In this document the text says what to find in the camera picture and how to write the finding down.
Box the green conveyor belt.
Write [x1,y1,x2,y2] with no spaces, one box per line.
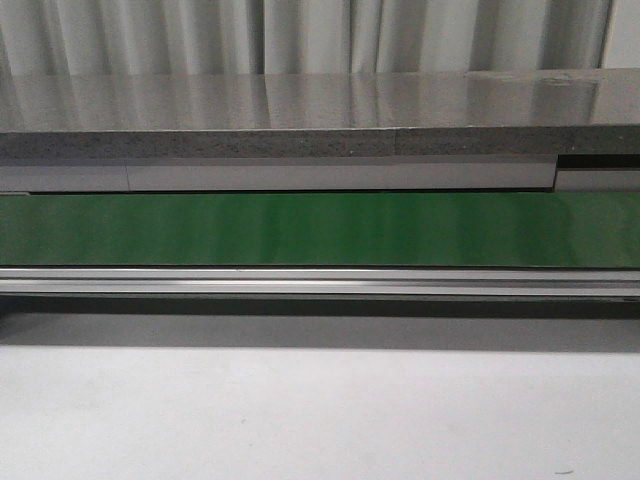
[1,192,639,269]

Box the grey stone countertop slab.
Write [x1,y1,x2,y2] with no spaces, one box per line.
[1,69,639,159]

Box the white pleated curtain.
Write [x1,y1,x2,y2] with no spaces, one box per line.
[1,1,639,75]

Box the aluminium conveyor frame rail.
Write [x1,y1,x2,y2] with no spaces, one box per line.
[1,267,639,298]

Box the grey cabinet front panel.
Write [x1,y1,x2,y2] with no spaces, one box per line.
[1,154,639,193]

